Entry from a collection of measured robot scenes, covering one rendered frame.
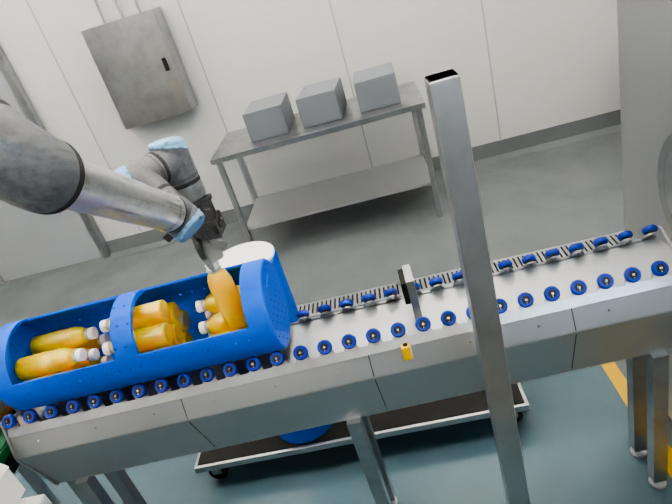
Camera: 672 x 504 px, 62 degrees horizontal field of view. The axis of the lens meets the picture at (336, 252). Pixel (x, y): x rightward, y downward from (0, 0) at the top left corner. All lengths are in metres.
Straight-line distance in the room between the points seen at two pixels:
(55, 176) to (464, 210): 0.77
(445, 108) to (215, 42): 3.91
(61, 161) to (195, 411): 1.13
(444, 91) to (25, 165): 0.72
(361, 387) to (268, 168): 3.60
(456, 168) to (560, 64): 4.05
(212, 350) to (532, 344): 0.93
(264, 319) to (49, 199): 0.85
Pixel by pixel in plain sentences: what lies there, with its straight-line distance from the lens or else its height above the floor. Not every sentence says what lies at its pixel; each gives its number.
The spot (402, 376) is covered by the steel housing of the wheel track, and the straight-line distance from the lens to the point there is 1.73.
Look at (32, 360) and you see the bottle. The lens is 1.97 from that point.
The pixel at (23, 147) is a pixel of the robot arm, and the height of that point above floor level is 1.85.
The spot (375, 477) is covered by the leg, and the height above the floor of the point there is 0.36.
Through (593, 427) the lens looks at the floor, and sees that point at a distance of 2.63.
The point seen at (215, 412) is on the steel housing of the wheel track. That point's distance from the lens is 1.83.
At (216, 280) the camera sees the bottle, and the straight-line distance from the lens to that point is 1.59.
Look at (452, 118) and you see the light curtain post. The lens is 1.13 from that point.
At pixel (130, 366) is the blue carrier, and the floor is 1.09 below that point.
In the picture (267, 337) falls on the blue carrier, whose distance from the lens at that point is 1.62.
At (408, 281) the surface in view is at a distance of 1.64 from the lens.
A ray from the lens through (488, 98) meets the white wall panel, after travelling 5.06.
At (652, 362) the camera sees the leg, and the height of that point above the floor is 0.61.
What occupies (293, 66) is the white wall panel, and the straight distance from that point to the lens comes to 4.86.
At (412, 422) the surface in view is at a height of 0.15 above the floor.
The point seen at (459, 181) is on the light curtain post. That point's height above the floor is 1.49.
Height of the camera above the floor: 1.96
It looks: 27 degrees down
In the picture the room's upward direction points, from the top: 18 degrees counter-clockwise
